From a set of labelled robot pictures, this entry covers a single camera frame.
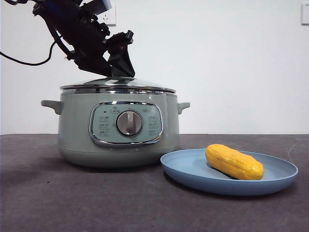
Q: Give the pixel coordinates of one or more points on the yellow corn cob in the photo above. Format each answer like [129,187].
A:
[231,162]

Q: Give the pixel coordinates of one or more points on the glass lid with green knob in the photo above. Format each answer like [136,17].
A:
[125,83]

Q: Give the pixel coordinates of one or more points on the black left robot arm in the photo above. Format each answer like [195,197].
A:
[72,29]

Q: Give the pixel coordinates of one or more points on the white wall socket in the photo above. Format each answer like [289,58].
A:
[111,17]

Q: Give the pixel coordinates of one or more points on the pale green electric steamer pot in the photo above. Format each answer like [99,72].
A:
[74,130]

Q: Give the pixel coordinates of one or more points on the blue round plate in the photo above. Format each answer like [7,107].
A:
[188,169]

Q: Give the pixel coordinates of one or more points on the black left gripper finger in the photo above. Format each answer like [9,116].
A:
[122,62]
[94,64]

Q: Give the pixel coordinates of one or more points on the white wall switch plate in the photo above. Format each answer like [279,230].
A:
[305,14]

